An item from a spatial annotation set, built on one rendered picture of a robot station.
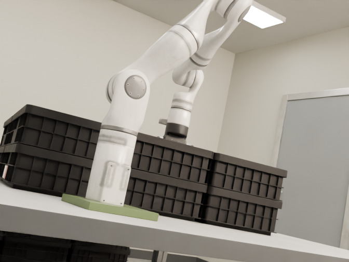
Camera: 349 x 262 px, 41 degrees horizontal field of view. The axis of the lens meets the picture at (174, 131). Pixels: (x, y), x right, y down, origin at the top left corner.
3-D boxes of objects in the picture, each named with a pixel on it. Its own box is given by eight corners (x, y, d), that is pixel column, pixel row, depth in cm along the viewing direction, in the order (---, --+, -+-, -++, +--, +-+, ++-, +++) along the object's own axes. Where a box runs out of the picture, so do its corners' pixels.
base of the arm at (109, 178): (129, 207, 111) (143, 137, 113) (94, 200, 106) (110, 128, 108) (112, 202, 119) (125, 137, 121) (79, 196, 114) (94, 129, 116)
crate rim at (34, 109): (128, 137, 136) (130, 129, 137) (25, 112, 125) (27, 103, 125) (93, 141, 173) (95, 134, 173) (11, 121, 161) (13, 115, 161)
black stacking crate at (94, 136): (120, 169, 135) (129, 131, 137) (16, 146, 123) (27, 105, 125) (87, 166, 171) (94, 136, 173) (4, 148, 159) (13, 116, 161)
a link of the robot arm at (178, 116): (180, 130, 162) (184, 113, 163) (194, 128, 151) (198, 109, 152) (157, 123, 158) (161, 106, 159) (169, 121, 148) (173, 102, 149)
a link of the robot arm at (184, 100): (191, 115, 159) (168, 108, 156) (200, 73, 161) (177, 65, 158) (199, 113, 152) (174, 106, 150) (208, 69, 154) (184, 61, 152)
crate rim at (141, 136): (215, 159, 148) (216, 152, 148) (128, 138, 136) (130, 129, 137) (165, 158, 184) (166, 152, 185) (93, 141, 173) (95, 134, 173)
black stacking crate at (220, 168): (283, 205, 159) (289, 172, 160) (209, 188, 147) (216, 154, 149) (224, 196, 195) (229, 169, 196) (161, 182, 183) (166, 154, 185)
